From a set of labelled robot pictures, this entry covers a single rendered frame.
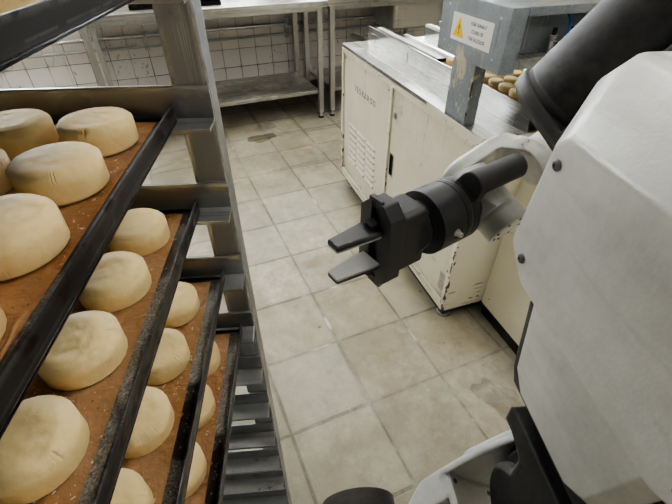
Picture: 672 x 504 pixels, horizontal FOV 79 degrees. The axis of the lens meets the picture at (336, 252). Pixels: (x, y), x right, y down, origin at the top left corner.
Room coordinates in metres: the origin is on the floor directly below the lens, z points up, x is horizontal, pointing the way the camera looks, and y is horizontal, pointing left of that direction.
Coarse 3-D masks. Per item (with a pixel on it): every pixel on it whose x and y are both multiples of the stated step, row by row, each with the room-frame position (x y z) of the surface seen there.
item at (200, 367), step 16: (208, 304) 0.29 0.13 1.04; (208, 320) 0.27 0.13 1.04; (208, 336) 0.24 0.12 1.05; (208, 352) 0.22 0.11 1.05; (192, 368) 0.21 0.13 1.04; (208, 368) 0.21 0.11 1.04; (192, 384) 0.20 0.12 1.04; (192, 400) 0.18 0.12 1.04; (192, 416) 0.16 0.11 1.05; (192, 432) 0.15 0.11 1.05; (176, 448) 0.14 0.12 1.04; (192, 448) 0.14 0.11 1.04; (176, 464) 0.13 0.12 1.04; (176, 480) 0.12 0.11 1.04; (176, 496) 0.11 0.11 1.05
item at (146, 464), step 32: (192, 288) 0.29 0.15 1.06; (192, 320) 0.27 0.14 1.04; (160, 352) 0.22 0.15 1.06; (192, 352) 0.23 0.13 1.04; (160, 384) 0.20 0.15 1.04; (160, 416) 0.16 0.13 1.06; (128, 448) 0.14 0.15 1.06; (160, 448) 0.14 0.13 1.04; (128, 480) 0.11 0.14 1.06; (160, 480) 0.12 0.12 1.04
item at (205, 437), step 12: (216, 336) 0.32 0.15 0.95; (228, 336) 0.32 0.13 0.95; (216, 372) 0.27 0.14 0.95; (216, 384) 0.25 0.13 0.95; (216, 396) 0.24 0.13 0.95; (216, 408) 0.23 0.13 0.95; (216, 420) 0.21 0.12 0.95; (204, 432) 0.20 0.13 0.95; (204, 444) 0.19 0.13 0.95; (204, 480) 0.16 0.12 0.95; (204, 492) 0.15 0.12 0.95
